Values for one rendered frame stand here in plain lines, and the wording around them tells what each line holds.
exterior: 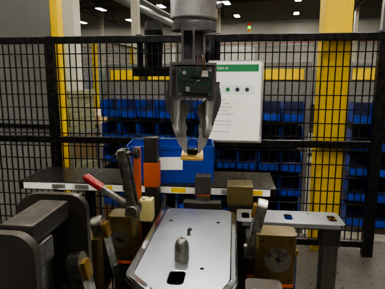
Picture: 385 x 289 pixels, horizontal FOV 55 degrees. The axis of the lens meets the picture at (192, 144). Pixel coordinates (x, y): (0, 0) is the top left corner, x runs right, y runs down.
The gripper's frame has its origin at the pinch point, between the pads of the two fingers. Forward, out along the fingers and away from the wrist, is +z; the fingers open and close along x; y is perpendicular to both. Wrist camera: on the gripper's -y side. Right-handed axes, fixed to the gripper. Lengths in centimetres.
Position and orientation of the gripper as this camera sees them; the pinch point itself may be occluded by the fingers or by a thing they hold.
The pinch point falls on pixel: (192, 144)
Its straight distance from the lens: 64.3
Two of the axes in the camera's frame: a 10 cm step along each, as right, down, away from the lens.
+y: -0.2, 1.8, -9.8
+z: -0.2, 9.8, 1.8
